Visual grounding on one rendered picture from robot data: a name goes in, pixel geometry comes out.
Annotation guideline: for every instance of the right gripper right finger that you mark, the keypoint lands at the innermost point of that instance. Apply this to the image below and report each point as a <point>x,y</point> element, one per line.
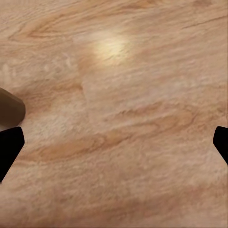
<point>220,141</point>

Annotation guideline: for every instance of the pillar candle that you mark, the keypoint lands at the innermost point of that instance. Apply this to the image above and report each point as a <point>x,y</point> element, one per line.
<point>12,110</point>

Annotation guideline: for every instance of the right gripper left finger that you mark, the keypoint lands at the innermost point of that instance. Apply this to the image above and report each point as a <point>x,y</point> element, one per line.
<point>11,142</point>

